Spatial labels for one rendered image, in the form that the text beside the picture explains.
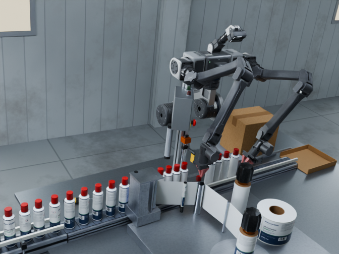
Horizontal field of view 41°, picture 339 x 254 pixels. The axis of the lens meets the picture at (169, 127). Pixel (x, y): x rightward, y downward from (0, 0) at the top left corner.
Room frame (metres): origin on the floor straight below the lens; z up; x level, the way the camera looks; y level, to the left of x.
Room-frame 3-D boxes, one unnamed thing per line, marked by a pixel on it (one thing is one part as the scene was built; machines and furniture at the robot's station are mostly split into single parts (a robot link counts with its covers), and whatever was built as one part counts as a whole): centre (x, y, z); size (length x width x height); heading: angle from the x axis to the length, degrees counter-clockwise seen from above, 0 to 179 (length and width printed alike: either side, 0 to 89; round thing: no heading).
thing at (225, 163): (2.39, -0.36, 0.98); 0.05 x 0.05 x 0.20
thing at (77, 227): (2.28, -0.20, 0.86); 1.65 x 0.08 x 0.04; 126
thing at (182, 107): (2.28, -0.06, 1.38); 0.17 x 0.10 x 0.19; 1
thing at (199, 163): (2.21, -0.21, 1.12); 0.10 x 0.07 x 0.07; 126
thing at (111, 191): (1.94, 0.26, 0.98); 0.05 x 0.05 x 0.20
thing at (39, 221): (1.72, 0.56, 0.98); 0.05 x 0.05 x 0.20
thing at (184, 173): (2.21, -0.11, 0.98); 0.05 x 0.05 x 0.20
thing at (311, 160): (2.87, -1.00, 0.85); 0.30 x 0.26 x 0.04; 126
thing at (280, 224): (1.94, -0.59, 0.95); 0.20 x 0.20 x 0.14
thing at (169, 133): (2.26, -0.01, 1.18); 0.04 x 0.04 x 0.21
